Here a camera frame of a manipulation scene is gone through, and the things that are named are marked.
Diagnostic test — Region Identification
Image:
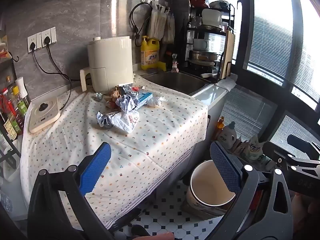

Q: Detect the red bowl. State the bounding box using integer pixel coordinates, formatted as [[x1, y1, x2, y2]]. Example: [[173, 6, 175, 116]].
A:
[[189, 0, 209, 8]]

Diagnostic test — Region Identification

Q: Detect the orange bottle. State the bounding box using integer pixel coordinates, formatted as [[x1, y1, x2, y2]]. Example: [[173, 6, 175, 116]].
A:
[[215, 116, 225, 141]]

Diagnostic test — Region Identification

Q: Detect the crumpled white tissue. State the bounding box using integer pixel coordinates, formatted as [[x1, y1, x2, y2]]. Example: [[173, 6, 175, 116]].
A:
[[147, 96, 169, 108]]

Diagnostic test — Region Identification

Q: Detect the white pot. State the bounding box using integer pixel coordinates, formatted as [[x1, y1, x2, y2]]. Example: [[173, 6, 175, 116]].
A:
[[201, 8, 223, 27]]

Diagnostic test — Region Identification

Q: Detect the person's leg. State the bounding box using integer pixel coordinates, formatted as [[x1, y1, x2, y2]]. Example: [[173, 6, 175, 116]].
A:
[[140, 231, 175, 240]]

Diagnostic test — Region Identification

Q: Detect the yellow-label oil bottle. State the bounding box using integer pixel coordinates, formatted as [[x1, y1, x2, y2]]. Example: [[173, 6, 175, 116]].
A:
[[3, 114, 20, 140]]

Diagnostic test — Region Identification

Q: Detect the white plastic bag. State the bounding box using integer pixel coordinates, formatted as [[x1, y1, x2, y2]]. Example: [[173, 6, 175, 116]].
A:
[[110, 110, 140, 134]]

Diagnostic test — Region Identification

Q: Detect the black window frame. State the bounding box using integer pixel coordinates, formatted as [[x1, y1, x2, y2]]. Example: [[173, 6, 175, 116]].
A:
[[235, 0, 320, 153]]

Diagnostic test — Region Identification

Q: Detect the black hanging cable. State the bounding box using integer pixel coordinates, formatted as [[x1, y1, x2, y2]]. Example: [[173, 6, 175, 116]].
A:
[[129, 2, 151, 47]]

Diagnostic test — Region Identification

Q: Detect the white trash bin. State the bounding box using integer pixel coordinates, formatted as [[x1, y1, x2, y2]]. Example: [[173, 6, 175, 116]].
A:
[[186, 159, 237, 208]]

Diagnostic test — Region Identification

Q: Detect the steel pan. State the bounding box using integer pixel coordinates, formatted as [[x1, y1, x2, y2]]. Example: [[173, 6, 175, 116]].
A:
[[188, 50, 218, 62]]

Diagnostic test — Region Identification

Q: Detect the yellow dish soap bottle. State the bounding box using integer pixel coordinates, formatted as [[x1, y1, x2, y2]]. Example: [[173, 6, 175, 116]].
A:
[[140, 35, 160, 71]]

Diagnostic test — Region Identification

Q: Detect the white wall socket panel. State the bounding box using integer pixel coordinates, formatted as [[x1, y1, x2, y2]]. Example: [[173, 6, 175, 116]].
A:
[[27, 27, 57, 53]]

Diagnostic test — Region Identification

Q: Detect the white dish cloth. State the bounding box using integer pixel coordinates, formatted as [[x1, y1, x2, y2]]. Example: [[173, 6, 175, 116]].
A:
[[216, 74, 237, 91]]

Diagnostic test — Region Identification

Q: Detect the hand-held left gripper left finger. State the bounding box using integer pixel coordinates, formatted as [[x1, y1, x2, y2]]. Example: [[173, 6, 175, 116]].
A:
[[27, 142, 142, 240]]

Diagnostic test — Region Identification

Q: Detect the wooden cutting board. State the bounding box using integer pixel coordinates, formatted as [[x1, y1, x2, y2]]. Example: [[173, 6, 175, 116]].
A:
[[219, 28, 236, 80]]

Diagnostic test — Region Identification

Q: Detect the floral tablecloth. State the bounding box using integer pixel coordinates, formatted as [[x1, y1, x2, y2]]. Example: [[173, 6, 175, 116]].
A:
[[20, 76, 208, 230]]

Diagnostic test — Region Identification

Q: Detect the black power plug cable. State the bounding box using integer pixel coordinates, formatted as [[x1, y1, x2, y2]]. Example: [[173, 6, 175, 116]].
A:
[[44, 36, 83, 82], [29, 41, 83, 82]]

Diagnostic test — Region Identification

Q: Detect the black wok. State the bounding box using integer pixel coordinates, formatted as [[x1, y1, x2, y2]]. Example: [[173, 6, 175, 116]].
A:
[[187, 59, 218, 74]]

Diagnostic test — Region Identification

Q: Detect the brown paper wrapper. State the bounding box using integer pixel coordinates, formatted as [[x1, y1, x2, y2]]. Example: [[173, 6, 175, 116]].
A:
[[105, 86, 125, 109]]

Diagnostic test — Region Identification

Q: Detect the white mug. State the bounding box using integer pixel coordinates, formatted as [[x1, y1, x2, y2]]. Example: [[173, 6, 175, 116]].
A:
[[192, 38, 210, 52]]

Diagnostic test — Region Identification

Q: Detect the person's right hand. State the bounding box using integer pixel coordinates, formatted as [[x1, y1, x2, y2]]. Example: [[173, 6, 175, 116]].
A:
[[292, 194, 320, 230]]

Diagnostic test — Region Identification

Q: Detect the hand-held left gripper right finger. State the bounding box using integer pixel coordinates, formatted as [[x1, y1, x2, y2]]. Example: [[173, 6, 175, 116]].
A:
[[205, 141, 294, 240]]

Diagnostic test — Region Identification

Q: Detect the green-label condiment bottle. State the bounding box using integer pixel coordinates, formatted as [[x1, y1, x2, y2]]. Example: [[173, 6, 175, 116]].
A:
[[11, 86, 28, 117]]

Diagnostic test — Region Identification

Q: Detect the white window blind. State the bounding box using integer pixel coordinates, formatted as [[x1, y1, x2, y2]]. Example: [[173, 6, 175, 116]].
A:
[[207, 0, 320, 145]]

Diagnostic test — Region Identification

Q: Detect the laundry detergent refill bag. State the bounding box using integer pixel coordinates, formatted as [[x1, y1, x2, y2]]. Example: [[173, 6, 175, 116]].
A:
[[244, 135, 266, 161]]

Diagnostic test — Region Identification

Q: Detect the steel sink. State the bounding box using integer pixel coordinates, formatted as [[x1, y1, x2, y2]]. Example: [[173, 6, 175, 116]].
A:
[[142, 71, 213, 97]]

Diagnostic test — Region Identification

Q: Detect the blue silver foil wrapper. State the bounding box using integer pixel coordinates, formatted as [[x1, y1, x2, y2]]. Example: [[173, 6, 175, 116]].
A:
[[97, 111, 118, 130]]

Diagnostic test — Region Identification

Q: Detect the black slipper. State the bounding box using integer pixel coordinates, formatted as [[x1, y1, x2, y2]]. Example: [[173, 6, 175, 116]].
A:
[[131, 224, 151, 238]]

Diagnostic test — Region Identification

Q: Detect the hanging clear plastic bag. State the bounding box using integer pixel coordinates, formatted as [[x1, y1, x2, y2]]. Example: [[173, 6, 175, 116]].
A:
[[147, 1, 168, 40], [162, 5, 176, 44]]

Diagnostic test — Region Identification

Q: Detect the white laundry detergent bottle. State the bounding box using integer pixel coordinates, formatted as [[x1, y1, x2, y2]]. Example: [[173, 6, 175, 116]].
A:
[[217, 121, 237, 153]]

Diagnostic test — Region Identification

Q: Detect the small printed bag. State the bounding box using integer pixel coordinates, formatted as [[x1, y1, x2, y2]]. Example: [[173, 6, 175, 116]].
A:
[[234, 137, 248, 155]]

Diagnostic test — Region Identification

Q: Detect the white air fryer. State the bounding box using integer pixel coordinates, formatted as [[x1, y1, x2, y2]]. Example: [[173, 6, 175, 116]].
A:
[[87, 36, 134, 93]]

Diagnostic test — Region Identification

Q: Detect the blue white paper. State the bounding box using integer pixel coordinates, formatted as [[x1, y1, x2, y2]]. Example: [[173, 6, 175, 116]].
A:
[[118, 92, 140, 114]]

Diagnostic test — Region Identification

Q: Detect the white-capped condiment bottle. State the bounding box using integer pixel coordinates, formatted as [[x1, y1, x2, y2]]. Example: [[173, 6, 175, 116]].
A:
[[15, 77, 32, 106]]

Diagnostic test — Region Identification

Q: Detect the black dish rack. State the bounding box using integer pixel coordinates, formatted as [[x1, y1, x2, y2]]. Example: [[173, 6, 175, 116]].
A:
[[185, 3, 236, 81]]

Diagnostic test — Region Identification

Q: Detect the red-capped sauce bottle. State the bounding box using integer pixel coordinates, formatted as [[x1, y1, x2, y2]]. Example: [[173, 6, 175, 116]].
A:
[[0, 87, 13, 122]]

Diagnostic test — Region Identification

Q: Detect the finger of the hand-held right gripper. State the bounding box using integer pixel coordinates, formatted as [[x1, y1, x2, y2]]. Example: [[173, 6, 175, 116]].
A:
[[262, 141, 320, 173], [287, 134, 320, 154]]

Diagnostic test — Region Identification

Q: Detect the black wire shelf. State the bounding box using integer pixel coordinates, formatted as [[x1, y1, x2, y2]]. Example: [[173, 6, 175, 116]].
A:
[[0, 54, 22, 166]]

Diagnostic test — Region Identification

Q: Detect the white induction cooker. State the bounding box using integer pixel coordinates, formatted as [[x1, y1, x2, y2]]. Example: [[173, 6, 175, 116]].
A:
[[29, 97, 61, 133]]

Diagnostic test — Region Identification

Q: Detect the blue toothpaste box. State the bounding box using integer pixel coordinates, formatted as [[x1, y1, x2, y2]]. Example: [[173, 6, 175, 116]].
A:
[[134, 91, 154, 111]]

